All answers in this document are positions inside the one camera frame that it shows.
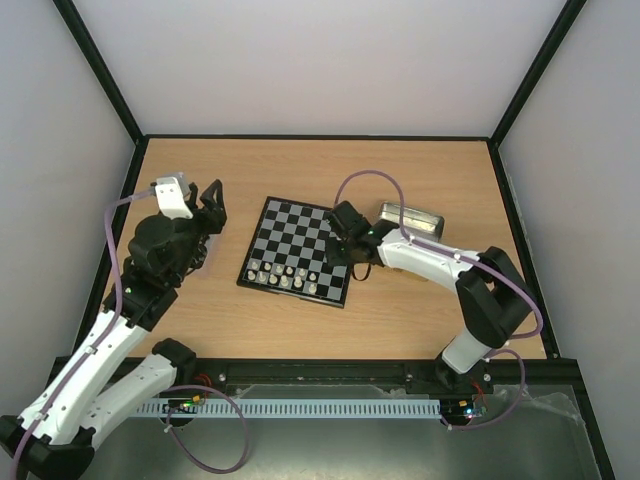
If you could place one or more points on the black white chess board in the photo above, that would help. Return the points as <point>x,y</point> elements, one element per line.
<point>293,234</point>

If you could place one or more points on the black cage frame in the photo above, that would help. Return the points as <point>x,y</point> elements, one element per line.
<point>561,27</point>

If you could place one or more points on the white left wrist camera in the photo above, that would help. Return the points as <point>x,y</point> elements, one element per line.
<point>170,192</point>

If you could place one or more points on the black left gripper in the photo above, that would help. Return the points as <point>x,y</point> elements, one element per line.
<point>214,218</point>

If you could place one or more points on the gold tin of white pieces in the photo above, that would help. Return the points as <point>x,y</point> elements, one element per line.
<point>415,220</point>

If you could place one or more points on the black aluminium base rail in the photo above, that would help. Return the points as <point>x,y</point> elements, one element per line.
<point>415,376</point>

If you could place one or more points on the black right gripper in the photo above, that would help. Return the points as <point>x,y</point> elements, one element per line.
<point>339,235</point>

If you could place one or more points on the light blue cable duct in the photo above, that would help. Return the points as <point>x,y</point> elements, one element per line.
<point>296,409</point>

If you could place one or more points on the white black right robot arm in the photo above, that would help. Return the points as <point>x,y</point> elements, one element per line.
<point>493,297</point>

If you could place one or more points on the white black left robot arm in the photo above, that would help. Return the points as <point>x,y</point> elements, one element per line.
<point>57,435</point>

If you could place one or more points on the silver tray of black pieces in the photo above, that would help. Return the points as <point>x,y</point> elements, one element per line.
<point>202,251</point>

